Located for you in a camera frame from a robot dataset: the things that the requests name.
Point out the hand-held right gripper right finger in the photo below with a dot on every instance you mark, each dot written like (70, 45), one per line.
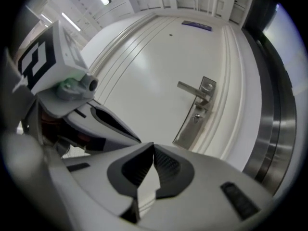
(207, 177)

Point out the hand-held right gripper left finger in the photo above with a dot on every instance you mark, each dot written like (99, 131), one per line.
(96, 167)

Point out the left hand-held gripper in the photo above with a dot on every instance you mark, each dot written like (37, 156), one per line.
(45, 59)

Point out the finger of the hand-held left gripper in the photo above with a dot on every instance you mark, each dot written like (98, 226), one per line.
(108, 119)
(96, 136)

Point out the silver door lock plate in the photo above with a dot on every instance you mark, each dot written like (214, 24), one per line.
(192, 131)

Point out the white door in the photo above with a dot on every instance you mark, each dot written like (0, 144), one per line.
(156, 76)

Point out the blue door sign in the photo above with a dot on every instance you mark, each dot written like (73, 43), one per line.
(197, 25)

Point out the stainless steel elevator frame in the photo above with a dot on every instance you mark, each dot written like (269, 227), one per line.
(274, 129)

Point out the white door frame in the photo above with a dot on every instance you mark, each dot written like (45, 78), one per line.
(238, 80)

